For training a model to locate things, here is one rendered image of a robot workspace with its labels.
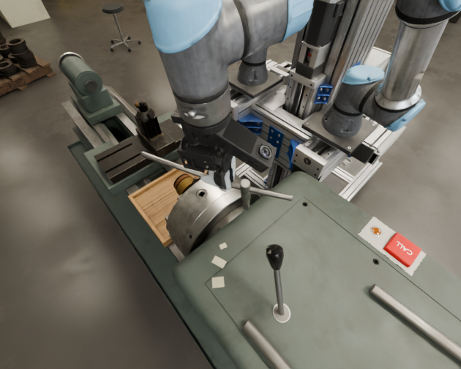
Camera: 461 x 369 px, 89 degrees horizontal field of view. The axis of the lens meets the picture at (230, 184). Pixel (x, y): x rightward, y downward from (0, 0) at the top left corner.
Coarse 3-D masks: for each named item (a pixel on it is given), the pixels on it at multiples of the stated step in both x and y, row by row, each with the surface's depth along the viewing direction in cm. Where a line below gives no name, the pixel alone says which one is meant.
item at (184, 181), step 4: (180, 176) 87; (184, 176) 87; (188, 176) 88; (176, 180) 87; (180, 180) 86; (184, 180) 85; (188, 180) 85; (192, 180) 86; (176, 184) 86; (180, 184) 85; (184, 184) 84; (188, 184) 84; (176, 188) 88; (180, 188) 85; (184, 188) 83; (188, 188) 85; (180, 192) 85; (184, 192) 85
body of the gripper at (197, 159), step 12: (180, 120) 35; (228, 120) 34; (192, 132) 34; (204, 132) 33; (216, 132) 34; (180, 144) 40; (192, 144) 40; (204, 144) 39; (180, 156) 41; (192, 156) 40; (204, 156) 38; (216, 156) 38; (228, 156) 41; (192, 168) 43; (204, 168) 43; (216, 168) 40
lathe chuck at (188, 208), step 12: (240, 180) 77; (192, 192) 69; (216, 192) 68; (180, 204) 69; (192, 204) 68; (204, 204) 67; (168, 216) 72; (180, 216) 69; (192, 216) 67; (168, 228) 73; (180, 228) 69; (180, 240) 70
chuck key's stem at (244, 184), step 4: (244, 180) 49; (248, 180) 49; (240, 184) 49; (244, 184) 49; (248, 184) 49; (240, 188) 50; (244, 188) 49; (248, 188) 49; (244, 192) 50; (248, 192) 50; (244, 196) 52; (248, 196) 52; (244, 200) 53; (248, 200) 53; (244, 204) 56; (248, 204) 56; (244, 208) 58; (248, 208) 57
